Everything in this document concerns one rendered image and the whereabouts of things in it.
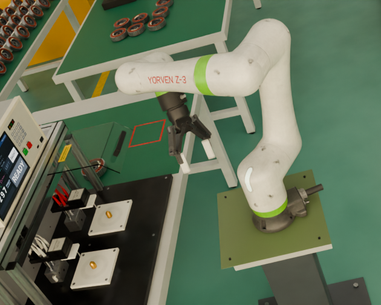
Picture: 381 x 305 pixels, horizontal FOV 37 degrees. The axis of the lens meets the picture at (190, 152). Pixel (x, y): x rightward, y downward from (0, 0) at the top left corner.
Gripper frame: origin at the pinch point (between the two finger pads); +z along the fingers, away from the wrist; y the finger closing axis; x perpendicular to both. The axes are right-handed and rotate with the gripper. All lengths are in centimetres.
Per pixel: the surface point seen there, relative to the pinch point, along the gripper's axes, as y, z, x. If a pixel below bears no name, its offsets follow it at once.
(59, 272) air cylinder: -41, 17, 44
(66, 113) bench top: 38, -37, 117
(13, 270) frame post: -63, 5, 27
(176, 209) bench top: 1.1, 15.1, 22.0
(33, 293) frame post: -59, 15, 31
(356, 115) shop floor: 167, 29, 32
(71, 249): -38, 11, 36
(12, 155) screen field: -43, -27, 36
